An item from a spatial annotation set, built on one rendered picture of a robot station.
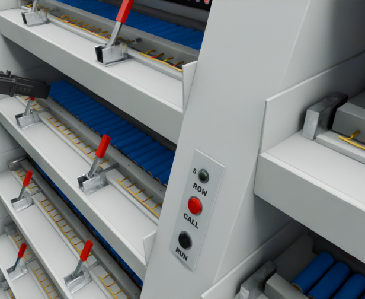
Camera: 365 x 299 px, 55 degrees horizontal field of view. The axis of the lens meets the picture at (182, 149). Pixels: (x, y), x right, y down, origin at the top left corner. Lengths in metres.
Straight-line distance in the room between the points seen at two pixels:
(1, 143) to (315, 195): 0.81
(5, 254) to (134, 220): 0.61
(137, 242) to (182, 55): 0.25
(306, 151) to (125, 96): 0.23
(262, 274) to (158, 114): 0.21
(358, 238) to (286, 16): 0.17
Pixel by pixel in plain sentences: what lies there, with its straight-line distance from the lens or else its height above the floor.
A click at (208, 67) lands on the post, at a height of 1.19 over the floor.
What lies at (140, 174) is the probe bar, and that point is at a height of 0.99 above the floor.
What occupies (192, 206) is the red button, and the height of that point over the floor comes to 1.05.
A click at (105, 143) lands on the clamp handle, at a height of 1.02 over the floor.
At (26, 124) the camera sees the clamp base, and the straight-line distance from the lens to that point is 0.78.
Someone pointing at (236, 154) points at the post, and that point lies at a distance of 0.32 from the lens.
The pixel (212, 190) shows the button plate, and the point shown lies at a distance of 0.34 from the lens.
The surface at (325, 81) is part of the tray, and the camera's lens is 0.35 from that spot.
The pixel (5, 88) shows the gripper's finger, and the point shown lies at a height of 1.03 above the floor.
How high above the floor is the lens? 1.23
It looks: 21 degrees down
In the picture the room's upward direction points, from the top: 14 degrees clockwise
